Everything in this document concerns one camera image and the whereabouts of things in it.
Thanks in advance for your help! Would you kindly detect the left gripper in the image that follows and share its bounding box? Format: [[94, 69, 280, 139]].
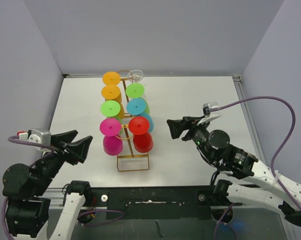
[[33, 128, 92, 193]]

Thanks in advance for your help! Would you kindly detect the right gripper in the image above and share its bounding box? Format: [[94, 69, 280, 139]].
[[167, 114, 216, 163]]

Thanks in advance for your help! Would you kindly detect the red goblet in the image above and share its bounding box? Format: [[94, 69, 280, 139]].
[[128, 116, 154, 153]]

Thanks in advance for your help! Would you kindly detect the magenta goblet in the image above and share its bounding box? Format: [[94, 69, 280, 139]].
[[99, 117, 123, 156]]

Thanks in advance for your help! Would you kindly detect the cyan goblet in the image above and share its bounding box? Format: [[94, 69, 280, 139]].
[[126, 97, 155, 133]]

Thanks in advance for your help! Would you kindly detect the green goblet front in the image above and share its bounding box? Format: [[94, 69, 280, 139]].
[[99, 100, 125, 137]]

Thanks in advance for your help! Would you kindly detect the orange goblet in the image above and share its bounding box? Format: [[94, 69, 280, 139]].
[[101, 85, 122, 103], [102, 71, 121, 86]]

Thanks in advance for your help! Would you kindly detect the clear wine glass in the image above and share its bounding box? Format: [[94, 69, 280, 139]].
[[127, 69, 144, 85]]

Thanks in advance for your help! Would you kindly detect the light green goblet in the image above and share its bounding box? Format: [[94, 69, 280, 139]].
[[125, 82, 150, 114]]

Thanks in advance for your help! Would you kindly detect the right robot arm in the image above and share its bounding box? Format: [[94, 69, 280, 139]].
[[166, 116, 301, 227]]

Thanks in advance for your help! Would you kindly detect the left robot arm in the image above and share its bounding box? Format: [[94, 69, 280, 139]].
[[1, 128, 93, 240]]

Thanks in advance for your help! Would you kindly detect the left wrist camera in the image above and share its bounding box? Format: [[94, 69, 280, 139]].
[[17, 128, 51, 146]]

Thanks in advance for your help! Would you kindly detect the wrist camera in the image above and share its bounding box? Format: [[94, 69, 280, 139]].
[[197, 102, 221, 126], [17, 128, 51, 146]]

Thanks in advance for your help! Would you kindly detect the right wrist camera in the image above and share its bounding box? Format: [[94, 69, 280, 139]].
[[197, 102, 221, 126]]

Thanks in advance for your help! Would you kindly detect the gold wire glass rack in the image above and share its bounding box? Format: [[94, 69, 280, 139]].
[[116, 70, 150, 173]]

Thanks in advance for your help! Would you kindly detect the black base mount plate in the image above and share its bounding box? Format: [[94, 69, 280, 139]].
[[67, 186, 241, 221]]

